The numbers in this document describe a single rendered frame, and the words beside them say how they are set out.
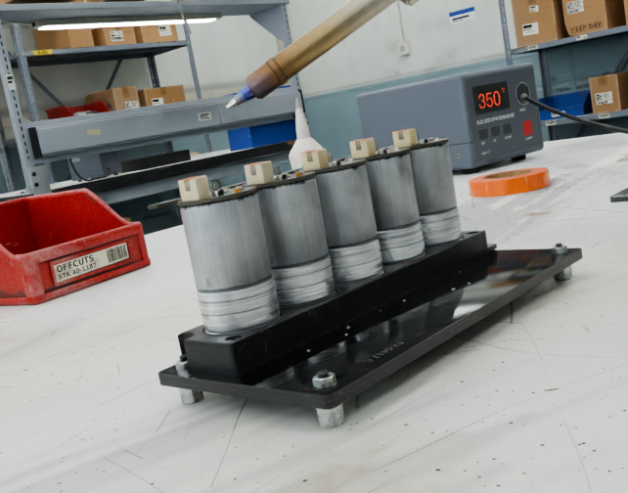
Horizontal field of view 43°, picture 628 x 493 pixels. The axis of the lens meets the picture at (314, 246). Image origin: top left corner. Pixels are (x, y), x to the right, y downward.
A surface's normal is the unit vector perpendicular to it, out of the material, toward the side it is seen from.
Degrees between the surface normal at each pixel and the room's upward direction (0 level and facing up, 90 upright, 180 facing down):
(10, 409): 0
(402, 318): 0
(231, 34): 90
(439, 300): 0
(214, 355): 90
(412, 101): 90
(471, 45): 90
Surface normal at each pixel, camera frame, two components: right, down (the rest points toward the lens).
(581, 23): -0.65, 0.22
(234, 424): -0.18, -0.97
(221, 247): 0.03, 0.15
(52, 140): 0.73, -0.02
